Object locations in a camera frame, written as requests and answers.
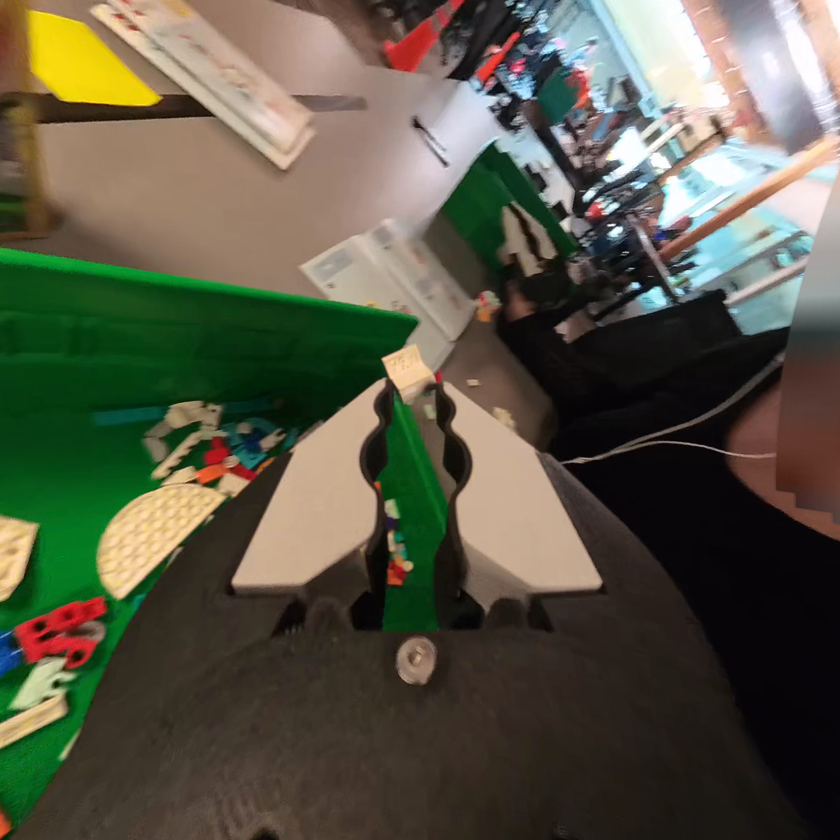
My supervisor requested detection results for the green plastic bin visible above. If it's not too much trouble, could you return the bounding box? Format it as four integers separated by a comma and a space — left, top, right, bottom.
0, 248, 454, 831
440, 141, 580, 277

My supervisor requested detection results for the instruction booklet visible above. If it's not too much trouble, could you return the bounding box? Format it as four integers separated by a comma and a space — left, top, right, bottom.
300, 218, 476, 371

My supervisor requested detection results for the person's black-clad torso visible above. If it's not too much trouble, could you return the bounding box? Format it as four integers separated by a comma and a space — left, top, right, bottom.
551, 328, 840, 840

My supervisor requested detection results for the green tote bag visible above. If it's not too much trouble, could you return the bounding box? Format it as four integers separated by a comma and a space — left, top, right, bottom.
538, 69, 578, 126

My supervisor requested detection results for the stack of closed instruction booklets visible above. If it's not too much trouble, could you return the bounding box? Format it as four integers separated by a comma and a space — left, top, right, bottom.
91, 0, 316, 172

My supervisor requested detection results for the small black object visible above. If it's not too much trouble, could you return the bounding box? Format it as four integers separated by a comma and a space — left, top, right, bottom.
412, 117, 450, 166

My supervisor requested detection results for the pile of lego pieces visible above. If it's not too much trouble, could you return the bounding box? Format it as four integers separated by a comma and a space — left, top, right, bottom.
0, 397, 421, 756

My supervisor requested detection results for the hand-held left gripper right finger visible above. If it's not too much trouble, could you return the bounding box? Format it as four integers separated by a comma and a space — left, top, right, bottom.
435, 382, 604, 611

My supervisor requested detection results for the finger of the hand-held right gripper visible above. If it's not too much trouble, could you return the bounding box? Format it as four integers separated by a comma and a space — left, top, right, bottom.
521, 203, 560, 258
497, 202, 540, 277

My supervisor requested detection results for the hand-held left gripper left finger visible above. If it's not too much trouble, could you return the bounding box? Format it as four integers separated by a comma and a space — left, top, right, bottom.
231, 378, 396, 630

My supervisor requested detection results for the white cord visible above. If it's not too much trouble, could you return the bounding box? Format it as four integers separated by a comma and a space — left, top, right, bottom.
558, 354, 785, 465

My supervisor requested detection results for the orange traffic cone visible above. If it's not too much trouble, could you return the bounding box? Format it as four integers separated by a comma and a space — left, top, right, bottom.
384, 0, 467, 73
476, 33, 522, 83

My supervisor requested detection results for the yellow sticky note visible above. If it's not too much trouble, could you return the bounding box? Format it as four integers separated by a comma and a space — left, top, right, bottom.
28, 10, 163, 107

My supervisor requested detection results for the yellow lego set box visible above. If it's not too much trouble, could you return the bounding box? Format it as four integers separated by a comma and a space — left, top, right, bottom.
0, 0, 63, 238

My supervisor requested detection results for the white lego brick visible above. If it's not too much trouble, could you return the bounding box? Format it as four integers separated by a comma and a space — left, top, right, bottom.
382, 348, 437, 403

